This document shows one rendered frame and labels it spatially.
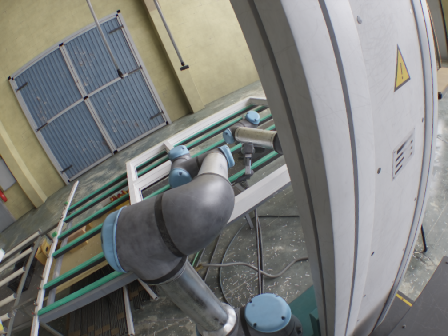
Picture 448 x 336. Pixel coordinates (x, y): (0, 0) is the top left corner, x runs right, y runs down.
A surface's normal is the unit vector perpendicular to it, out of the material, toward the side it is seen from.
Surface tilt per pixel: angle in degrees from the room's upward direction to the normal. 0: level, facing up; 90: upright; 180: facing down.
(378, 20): 90
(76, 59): 90
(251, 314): 8
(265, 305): 7
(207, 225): 81
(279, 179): 90
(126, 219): 20
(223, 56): 90
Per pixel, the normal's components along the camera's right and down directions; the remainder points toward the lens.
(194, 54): 0.40, 0.31
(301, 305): -0.36, -0.81
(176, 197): -0.14, -0.78
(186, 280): 0.73, 0.03
